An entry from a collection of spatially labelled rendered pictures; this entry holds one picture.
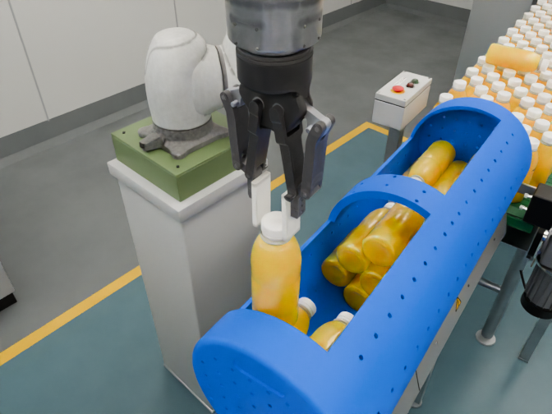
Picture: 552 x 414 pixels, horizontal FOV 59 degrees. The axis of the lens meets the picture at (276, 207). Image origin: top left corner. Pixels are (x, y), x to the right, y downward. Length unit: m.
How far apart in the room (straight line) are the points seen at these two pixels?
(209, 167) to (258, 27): 0.84
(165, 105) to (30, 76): 2.36
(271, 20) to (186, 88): 0.78
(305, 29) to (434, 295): 0.50
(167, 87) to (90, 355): 1.37
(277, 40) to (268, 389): 0.44
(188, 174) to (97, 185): 1.96
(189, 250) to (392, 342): 0.74
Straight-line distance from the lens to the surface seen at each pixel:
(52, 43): 3.54
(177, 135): 1.26
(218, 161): 1.27
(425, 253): 0.82
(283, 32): 0.44
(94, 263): 2.62
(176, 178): 1.20
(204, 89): 1.21
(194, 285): 1.43
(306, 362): 0.63
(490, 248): 1.40
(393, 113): 1.54
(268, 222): 0.60
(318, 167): 0.52
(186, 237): 1.30
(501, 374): 2.26
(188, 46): 1.19
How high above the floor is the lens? 1.76
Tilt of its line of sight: 39 degrees down
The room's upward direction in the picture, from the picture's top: straight up
